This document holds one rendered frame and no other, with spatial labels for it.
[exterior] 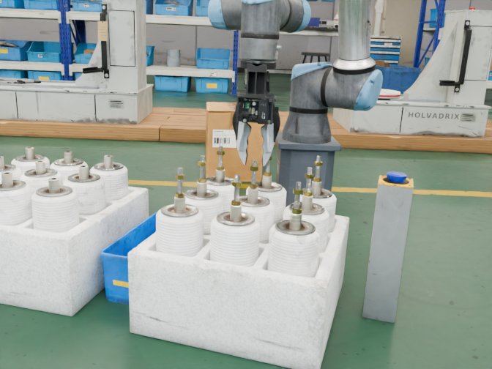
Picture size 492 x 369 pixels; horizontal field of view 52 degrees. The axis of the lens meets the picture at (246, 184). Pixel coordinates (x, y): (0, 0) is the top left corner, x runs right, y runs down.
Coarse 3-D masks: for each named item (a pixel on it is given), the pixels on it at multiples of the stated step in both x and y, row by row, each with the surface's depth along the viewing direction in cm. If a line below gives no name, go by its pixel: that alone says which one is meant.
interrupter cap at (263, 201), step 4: (240, 196) 110; (244, 196) 111; (260, 196) 111; (244, 200) 109; (260, 200) 109; (264, 200) 109; (268, 200) 109; (244, 204) 105; (248, 204) 106; (252, 204) 105; (256, 204) 106; (260, 204) 106; (264, 204) 106; (268, 204) 106
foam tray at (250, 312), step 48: (144, 240) 104; (336, 240) 108; (144, 288) 99; (192, 288) 95; (240, 288) 92; (288, 288) 89; (336, 288) 109; (192, 336) 98; (240, 336) 95; (288, 336) 92
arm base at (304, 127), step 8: (296, 112) 148; (304, 112) 147; (312, 112) 147; (320, 112) 147; (288, 120) 151; (296, 120) 149; (304, 120) 147; (312, 120) 147; (320, 120) 148; (328, 120) 152; (288, 128) 150; (296, 128) 149; (304, 128) 147; (312, 128) 147; (320, 128) 148; (328, 128) 150; (288, 136) 150; (296, 136) 148; (304, 136) 147; (312, 136) 147; (320, 136) 148; (328, 136) 150
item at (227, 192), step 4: (208, 184) 119; (208, 188) 119; (212, 188) 118; (216, 188) 118; (220, 188) 118; (224, 188) 118; (228, 188) 119; (232, 188) 119; (220, 192) 118; (224, 192) 118; (228, 192) 119; (232, 192) 119; (224, 196) 119; (228, 196) 119; (232, 196) 120; (224, 200) 119; (228, 200) 119; (224, 204) 119; (228, 204) 120; (224, 208) 120; (228, 208) 120
